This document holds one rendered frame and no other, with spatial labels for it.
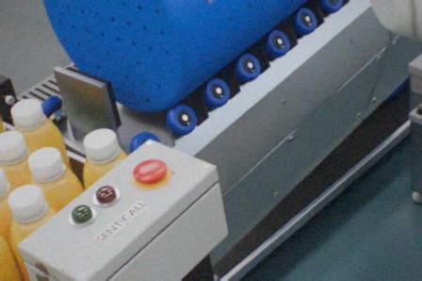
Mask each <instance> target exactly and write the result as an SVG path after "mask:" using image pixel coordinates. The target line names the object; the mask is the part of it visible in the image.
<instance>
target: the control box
mask: <svg viewBox="0 0 422 281"><path fill-rule="evenodd" d="M147 159H160V160H162V161H163V162H165V164H166V165H167V168H168V170H167V172H166V173H165V176H164V177H162V178H161V179H159V180H156V181H155V182H154V183H141V182H139V181H137V180H136V179H135V177H134V168H136V166H137V165H139V163H140V162H142V161H145V160H147ZM218 180H219V176H218V171H217V166H216V165H212V164H210V163H208V162H204V161H202V160H201V159H197V158H195V157H191V156H189V155H188V154H184V153H182V152H180V151H176V150H174V149H173V148H169V147H168V146H166V145H162V144H161V143H159V142H155V141H153V140H148V141H147V142H145V143H144V144H143V145H141V146H140V147H139V148H138V149H137V150H136V151H134V153H132V154H131V155H130V156H128V157H127V158H126V159H124V160H123V161H122V162H120V163H119V164H118V165H116V167H114V168H113V169H112V170H110V171H109V172H108V173H107V174H105V175H104V176H102V178H100V179H99V180H98V181H96V183H94V184H93V185H92V186H90V187H89V188H88V189H87V190H85V191H84V192H82V194H79V196H78V197H76V198H75V199H74V200H72V201H71V202H70V203H69V204H68V205H67V206H65V207H64V208H62V209H61V210H60V211H59V212H58V213H57V214H55V215H54V217H51V219H50V220H48V221H47V222H46V223H44V224H43V225H41V226H40V228H37V230H36V231H34V232H33V233H32V234H30V235H29V236H28V237H26V239H25V240H23V241H22V242H20V243H19V244H18V250H19V252H20V254H21V258H22V259H23V260H24V264H25V267H26V270H27V272H28V274H29V278H30V280H31V281H180V280H182V278H183V277H185V275H186V274H187V273H188V272H190V270H191V269H193V268H194V267H195V266H196V265H197V264H198V263H199V262H200V261H201V260H202V259H203V258H204V257H205V256H206V255H208V254H209V253H210V252H211V251H212V250H213V249H214V248H215V247H216V246H217V245H218V244H219V243H220V242H221V241H222V240H224V239H225V238H226V237H227V236H228V226H227V222H226V220H225V211H224V208H223V203H222V197H221V192H220V188H219V183H218V182H219V181H218ZM102 186H112V187H113V189H115V191H116V198H115V199H114V200H112V201H111V202H109V203H99V202H97V201H96V197H95V193H96V191H97V190H98V189H99V188H100V187H102ZM138 203H139V204H138ZM146 203H148V204H147V205H146V206H145V204H146ZM140 204H143V206H141V205H140ZM80 205H85V206H89V207H90V208H91V210H92V212H93V215H92V217H91V218H90V220H88V221H87V222H84V223H74V222H73V220H72V218H71V212H72V211H73V209H74V208H75V207H76V206H80ZM134 207H136V208H134ZM137 208H141V209H137ZM129 210H135V212H134V211H131V212H132V213H133V212H134V213H133V214H134V216H133V215H132V214H131V212H130V211H129ZM124 214H125V215H124ZM123 215H124V219H125V220H123V219H122V216H123ZM131 216H132V217H131ZM130 217H131V219H129V220H127V219H128V218H130ZM117 220H118V221H117ZM115 222H117V223H119V224H120V225H117V224H116V223H115ZM112 224H114V225H112ZM111 225H112V226H114V227H115V228H118V229H116V230H110V232H111V233H113V234H111V233H109V232H108V231H106V230H109V229H114V228H113V227H111ZM103 232H105V233H104V234H103V235H105V236H106V237H108V235H110V234H111V235H110V236H109V237H108V238H105V237H103V236H102V235H101V234H102V233H103ZM106 233H107V234H106ZM99 236H100V237H99ZM97 237H99V238H98V239H101V238H105V240H104V239H102V240H104V241H103V242H102V240H97V239H96V238H97Z"/></svg>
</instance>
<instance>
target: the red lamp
mask: <svg viewBox="0 0 422 281"><path fill-rule="evenodd" d="M95 197H96V201H97V202H99V203H109V202H111V201H112V200H114V199H115V198H116V191H115V189H113V187H112V186H102V187H100V188H99V189H98V190H97V191H96V193H95Z"/></svg>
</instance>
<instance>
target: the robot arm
mask: <svg viewBox="0 0 422 281"><path fill-rule="evenodd" d="M369 2H370V3H371V5H372V8H373V10H374V11H375V14H376V16H378V19H379V20H380V22H381V24H382V25H383V26H384V27H385V28H386V29H388V30H389V31H392V32H393V33H395V34H398V35H399V36H401V37H406V38H408V39H411V40H416V41H421V42H422V0H369Z"/></svg>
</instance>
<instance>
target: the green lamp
mask: <svg viewBox="0 0 422 281"><path fill-rule="evenodd" d="M92 215H93V212H92V210H91V208H90V207H89V206H85V205H80V206H76V207H75V208H74V209H73V211H72V212H71V218H72V220H73V222H74V223H84V222H87V221H88V220H90V218H91V217H92Z"/></svg>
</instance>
